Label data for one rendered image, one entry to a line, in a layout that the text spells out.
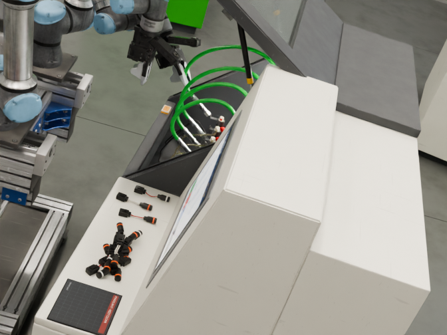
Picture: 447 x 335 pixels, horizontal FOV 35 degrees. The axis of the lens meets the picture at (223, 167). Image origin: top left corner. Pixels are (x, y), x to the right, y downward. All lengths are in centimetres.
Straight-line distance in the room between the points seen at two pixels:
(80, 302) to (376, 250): 81
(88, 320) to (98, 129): 265
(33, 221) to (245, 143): 185
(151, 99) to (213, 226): 340
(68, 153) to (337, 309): 278
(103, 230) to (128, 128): 239
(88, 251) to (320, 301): 77
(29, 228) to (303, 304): 191
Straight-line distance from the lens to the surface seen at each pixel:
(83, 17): 287
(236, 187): 151
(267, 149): 168
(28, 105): 225
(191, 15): 594
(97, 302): 197
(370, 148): 203
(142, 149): 264
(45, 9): 279
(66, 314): 192
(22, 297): 301
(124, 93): 490
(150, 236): 221
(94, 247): 212
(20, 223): 334
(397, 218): 179
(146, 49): 240
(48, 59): 284
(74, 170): 407
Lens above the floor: 240
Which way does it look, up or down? 33 degrees down
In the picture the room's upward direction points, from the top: 18 degrees clockwise
